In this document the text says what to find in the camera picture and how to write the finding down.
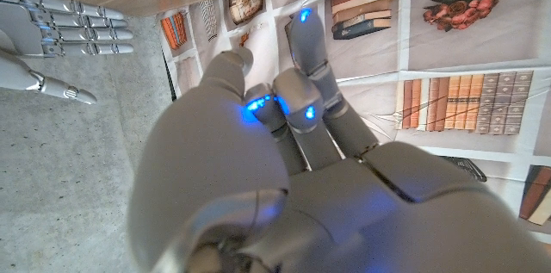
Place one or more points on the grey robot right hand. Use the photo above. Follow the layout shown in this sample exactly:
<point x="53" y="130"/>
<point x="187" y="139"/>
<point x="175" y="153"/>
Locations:
<point x="26" y="27"/>

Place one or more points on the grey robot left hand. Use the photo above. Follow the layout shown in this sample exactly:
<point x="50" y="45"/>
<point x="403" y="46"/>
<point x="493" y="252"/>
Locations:
<point x="224" y="169"/>

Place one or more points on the printed bookshelf backdrop cloth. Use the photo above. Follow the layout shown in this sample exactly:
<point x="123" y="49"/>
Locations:
<point x="370" y="57"/>

